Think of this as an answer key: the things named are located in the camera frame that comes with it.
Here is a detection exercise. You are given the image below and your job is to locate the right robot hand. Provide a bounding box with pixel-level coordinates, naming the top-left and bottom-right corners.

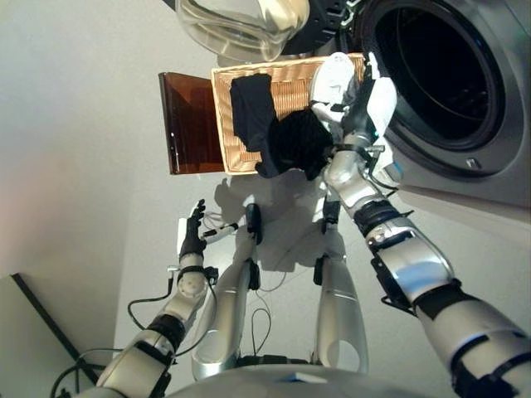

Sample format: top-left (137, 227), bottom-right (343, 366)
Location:
top-left (310, 51), bottom-right (397, 138)

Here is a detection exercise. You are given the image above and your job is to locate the silver left robot leg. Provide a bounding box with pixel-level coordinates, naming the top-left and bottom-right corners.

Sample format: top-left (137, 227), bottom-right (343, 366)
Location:
top-left (191, 202), bottom-right (263, 381)

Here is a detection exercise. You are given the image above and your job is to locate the flat black garment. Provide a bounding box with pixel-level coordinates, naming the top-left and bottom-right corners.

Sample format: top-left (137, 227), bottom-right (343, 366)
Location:
top-left (230, 73), bottom-right (277, 153)

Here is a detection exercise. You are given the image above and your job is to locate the fuzzy black garment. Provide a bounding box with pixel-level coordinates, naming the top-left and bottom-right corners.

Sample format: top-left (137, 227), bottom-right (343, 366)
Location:
top-left (255, 108), bottom-right (335, 182)

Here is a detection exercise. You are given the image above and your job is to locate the silver right robot leg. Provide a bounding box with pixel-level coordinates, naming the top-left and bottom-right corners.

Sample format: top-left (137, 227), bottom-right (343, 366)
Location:
top-left (310, 198), bottom-right (370, 374)

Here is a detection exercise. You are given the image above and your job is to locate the brown glossy side table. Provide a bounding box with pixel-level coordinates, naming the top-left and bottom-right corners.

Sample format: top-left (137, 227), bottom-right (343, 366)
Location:
top-left (158, 71), bottom-right (225, 176)

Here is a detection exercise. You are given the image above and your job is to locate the silver robot leg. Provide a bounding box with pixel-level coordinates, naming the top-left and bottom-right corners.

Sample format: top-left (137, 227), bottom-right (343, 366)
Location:
top-left (191, 202), bottom-right (263, 381)
top-left (310, 198), bottom-right (370, 374)

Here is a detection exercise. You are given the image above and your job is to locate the rectangular wicker laundry basket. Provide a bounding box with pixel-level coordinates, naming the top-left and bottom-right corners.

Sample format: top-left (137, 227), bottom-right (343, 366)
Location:
top-left (211, 52), bottom-right (368, 175)

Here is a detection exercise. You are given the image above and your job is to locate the thin white floor cable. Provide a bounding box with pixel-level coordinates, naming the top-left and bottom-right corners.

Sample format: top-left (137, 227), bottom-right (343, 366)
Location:
top-left (202, 210), bottom-right (292, 292)

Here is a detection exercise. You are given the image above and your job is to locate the white garment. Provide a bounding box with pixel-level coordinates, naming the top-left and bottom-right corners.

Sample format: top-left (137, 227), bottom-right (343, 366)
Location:
top-left (309, 52), bottom-right (403, 183)

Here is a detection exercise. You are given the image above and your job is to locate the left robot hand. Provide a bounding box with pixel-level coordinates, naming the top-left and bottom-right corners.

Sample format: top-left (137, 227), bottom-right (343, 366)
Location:
top-left (178, 198), bottom-right (240, 256)

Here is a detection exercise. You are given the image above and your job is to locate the silver robot torso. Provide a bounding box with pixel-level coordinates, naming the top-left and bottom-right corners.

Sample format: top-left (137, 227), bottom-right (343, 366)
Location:
top-left (165, 355), bottom-right (457, 398)

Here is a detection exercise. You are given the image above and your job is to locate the round glass washer door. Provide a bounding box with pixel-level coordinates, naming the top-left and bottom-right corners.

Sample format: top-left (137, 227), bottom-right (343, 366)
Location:
top-left (159, 0), bottom-right (348, 63)

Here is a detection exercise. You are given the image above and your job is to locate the dark grey washing machine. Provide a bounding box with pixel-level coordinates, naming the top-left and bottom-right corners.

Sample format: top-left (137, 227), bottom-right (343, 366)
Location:
top-left (335, 0), bottom-right (531, 208)

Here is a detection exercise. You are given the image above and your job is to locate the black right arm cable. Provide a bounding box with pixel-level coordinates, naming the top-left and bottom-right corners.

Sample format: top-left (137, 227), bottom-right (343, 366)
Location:
top-left (364, 144), bottom-right (416, 219)

